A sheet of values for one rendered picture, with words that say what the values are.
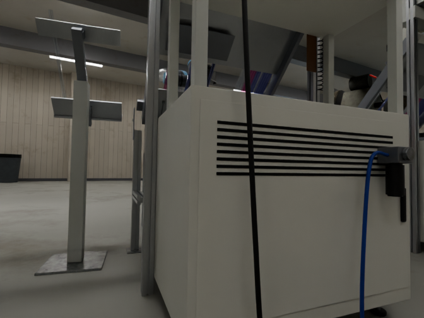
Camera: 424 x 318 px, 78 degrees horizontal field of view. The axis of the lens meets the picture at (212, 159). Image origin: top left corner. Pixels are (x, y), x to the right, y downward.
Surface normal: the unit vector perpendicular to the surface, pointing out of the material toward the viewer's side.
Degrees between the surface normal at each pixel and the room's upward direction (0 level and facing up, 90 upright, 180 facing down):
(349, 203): 90
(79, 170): 90
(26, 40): 90
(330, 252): 90
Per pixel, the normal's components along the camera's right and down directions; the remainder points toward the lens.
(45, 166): 0.47, -0.03
